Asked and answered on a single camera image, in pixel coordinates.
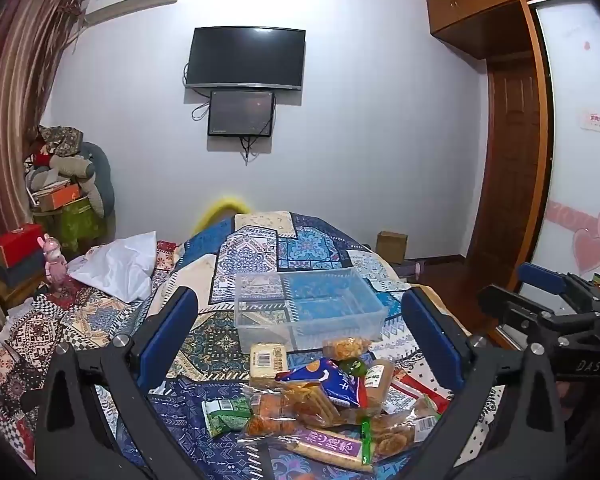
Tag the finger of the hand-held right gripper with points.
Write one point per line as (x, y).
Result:
(540, 276)
(515, 310)

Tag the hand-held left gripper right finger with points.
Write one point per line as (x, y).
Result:
(432, 340)

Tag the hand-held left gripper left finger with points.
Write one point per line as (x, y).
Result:
(172, 330)

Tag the blue triangular snack packet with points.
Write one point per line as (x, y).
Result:
(330, 382)

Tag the clear plastic storage container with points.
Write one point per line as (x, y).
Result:
(305, 305)

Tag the purple label biscuit packet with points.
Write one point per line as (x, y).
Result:
(327, 445)

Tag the red and white snack packet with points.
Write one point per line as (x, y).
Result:
(415, 392)

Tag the brown bar packet green label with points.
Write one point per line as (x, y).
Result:
(379, 380)

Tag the grey slippers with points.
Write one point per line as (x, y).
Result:
(409, 270)

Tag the white pillow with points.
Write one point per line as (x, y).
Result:
(120, 270)

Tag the fried snack clear packet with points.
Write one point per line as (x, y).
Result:
(347, 346)

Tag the cookie packet with green strip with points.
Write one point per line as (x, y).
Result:
(397, 432)

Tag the green snack packet with barcode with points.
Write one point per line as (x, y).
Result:
(225, 416)

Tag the pale yellow cake packet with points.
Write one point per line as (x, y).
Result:
(268, 362)

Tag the brown cardboard box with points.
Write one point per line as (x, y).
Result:
(391, 245)

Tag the wooden door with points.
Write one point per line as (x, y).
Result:
(512, 170)

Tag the blue patchwork blanket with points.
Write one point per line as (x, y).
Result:
(260, 255)

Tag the orange cookie clear packet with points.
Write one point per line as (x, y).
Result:
(270, 416)

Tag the yellow object behind bed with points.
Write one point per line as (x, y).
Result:
(222, 210)

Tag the pink plush rabbit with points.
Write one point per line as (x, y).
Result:
(56, 262)

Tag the cracker clear packet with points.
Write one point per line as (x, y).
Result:
(312, 405)

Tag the green box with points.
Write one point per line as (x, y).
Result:
(77, 222)

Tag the white wardrobe sliding door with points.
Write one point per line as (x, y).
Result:
(580, 135)

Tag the grey box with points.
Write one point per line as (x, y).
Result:
(20, 272)

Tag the orange box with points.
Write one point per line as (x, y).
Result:
(60, 196)

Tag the red box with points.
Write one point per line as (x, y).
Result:
(17, 245)

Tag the striped brown curtain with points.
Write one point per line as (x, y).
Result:
(17, 100)

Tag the wooden overhead cabinet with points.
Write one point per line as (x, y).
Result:
(480, 5)

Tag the small black wall monitor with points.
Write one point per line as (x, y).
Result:
(241, 112)

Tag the large black wall television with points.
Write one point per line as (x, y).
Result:
(247, 57)

